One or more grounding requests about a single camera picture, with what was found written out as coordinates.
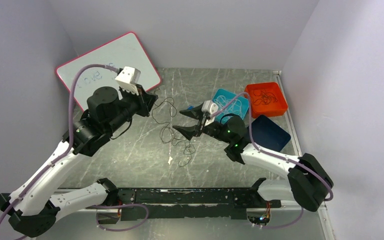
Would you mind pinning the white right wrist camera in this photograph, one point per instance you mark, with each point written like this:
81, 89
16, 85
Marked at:
210, 108

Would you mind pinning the orange plastic bin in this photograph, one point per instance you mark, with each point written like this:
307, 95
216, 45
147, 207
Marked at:
266, 99

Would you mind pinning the dark blue plastic bin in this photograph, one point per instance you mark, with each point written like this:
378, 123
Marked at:
268, 134

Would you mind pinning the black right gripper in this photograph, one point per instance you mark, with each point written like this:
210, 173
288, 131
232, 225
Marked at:
189, 132

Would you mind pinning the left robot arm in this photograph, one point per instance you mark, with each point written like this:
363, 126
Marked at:
34, 208

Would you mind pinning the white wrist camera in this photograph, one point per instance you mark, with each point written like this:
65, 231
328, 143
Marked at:
128, 78
210, 108

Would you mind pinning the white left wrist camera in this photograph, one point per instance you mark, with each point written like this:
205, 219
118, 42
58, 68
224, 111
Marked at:
128, 78

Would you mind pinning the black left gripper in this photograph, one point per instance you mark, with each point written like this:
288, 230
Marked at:
145, 100

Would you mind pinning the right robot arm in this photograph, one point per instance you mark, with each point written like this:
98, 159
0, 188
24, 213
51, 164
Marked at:
303, 178

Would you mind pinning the light blue plastic bin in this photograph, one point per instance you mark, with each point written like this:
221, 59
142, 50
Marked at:
238, 107

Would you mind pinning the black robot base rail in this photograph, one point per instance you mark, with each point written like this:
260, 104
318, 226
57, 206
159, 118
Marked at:
179, 203

